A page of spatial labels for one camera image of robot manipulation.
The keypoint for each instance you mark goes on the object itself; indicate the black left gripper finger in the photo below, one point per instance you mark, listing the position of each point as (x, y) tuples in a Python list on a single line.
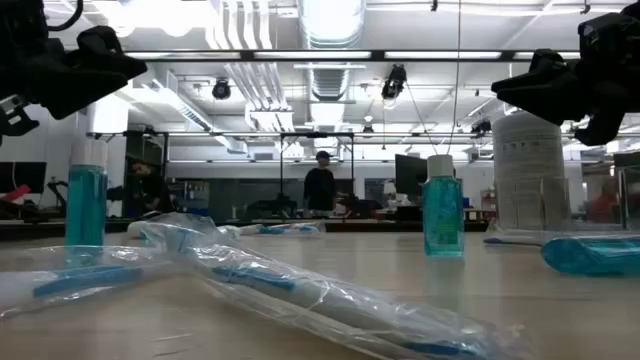
[(110, 55), (75, 92)]

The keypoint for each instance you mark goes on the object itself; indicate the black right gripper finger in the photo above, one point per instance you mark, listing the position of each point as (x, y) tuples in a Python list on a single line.
[(557, 105), (547, 75)]

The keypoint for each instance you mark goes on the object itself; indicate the white wrapped cup stack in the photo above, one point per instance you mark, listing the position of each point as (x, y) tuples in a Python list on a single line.
[(530, 150)]

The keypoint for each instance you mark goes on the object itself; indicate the black monitor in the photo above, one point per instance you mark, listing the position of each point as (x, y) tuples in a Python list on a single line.
[(627, 160), (22, 177), (407, 175)]

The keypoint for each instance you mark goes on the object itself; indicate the person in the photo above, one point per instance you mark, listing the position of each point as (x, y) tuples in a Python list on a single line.
[(604, 207), (150, 192), (320, 190)]

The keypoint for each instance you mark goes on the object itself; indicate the red flat object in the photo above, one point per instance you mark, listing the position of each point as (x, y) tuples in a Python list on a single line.
[(17, 192)]

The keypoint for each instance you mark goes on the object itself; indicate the white ceiling pipe bundle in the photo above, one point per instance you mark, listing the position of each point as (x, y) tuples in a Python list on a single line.
[(260, 90)]

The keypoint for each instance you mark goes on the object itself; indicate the black overhead crossbar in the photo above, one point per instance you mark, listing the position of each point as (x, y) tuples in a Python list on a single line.
[(377, 55)]

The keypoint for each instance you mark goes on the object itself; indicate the black metal table frame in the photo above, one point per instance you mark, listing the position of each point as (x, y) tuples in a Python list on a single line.
[(30, 231)]

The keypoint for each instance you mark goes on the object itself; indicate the black background workstation frame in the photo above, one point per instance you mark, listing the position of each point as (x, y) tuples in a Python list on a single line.
[(281, 165)]

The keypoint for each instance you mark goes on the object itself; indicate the silver ventilation duct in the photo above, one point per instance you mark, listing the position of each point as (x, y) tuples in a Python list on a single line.
[(330, 30)]

